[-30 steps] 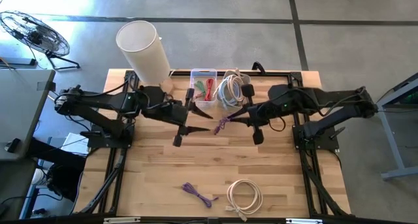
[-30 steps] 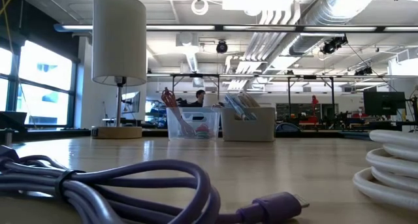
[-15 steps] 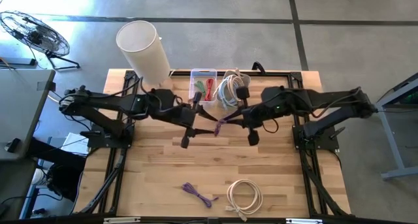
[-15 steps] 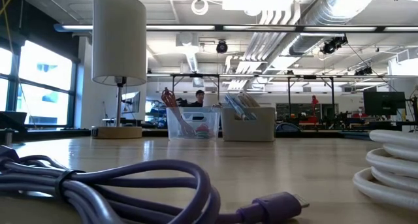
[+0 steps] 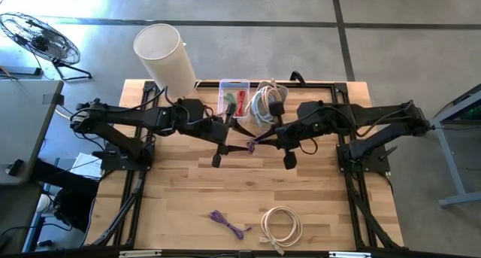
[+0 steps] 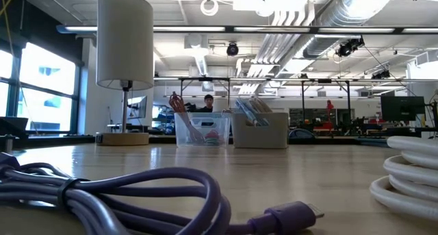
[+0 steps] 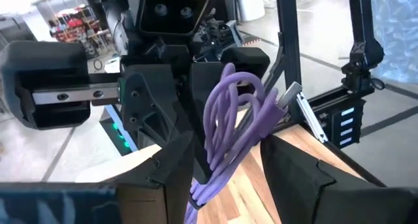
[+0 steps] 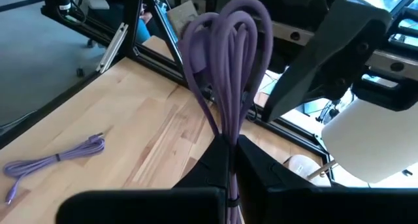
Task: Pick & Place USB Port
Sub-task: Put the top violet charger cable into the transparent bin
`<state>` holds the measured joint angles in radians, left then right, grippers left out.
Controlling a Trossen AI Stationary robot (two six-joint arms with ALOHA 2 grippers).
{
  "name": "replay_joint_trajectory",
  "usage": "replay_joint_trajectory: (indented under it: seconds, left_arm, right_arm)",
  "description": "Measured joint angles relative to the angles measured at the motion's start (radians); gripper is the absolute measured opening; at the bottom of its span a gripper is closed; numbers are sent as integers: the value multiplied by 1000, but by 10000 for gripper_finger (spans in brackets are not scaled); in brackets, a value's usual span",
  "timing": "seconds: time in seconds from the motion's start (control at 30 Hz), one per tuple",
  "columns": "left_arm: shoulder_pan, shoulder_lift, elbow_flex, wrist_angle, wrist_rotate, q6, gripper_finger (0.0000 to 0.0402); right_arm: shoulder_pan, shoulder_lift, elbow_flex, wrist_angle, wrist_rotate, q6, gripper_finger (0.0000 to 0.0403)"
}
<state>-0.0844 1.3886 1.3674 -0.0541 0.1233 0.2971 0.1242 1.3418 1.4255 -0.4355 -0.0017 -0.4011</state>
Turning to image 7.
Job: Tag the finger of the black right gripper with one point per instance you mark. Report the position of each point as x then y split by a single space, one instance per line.
147 96
199 83

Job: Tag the blue patterned curtain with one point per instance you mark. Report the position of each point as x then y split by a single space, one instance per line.
398 28

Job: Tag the black controller box green LEDs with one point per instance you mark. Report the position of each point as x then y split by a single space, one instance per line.
106 132

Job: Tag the white cylindrical container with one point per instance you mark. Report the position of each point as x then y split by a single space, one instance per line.
251 5

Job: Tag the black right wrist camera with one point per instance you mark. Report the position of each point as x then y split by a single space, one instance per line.
173 18

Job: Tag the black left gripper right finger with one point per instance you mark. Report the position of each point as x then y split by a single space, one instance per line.
303 191

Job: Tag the cluttered background shelf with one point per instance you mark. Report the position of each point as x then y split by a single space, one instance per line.
75 23

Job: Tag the silver aluminium rail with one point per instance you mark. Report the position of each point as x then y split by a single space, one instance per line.
310 116

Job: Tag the black box white labels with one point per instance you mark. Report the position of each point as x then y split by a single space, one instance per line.
330 132

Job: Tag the black table frame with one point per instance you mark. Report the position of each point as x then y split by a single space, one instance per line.
289 38

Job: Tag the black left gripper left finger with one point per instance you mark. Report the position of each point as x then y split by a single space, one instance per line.
176 165

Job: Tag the black clamp stand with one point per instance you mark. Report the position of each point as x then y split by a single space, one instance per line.
362 54

